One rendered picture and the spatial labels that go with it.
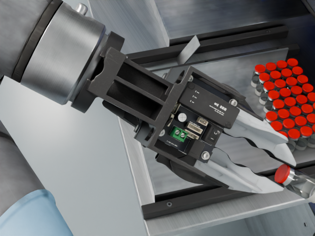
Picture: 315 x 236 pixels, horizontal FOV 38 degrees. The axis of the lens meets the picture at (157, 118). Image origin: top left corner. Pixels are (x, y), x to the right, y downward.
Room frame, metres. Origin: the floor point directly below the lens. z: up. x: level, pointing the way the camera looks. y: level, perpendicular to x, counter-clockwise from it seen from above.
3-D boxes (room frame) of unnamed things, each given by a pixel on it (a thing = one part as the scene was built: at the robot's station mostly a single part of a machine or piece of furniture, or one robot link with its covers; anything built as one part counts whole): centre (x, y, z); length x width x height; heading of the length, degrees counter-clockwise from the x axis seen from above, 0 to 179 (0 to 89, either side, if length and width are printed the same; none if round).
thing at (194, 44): (0.66, -0.01, 0.91); 0.14 x 0.03 x 0.06; 105
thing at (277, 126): (0.48, -0.21, 0.90); 0.02 x 0.02 x 0.05
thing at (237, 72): (0.52, -0.13, 0.90); 0.34 x 0.26 x 0.04; 104
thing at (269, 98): (0.54, -0.21, 0.90); 0.18 x 0.02 x 0.05; 14
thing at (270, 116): (0.50, -0.20, 0.90); 0.02 x 0.02 x 0.05
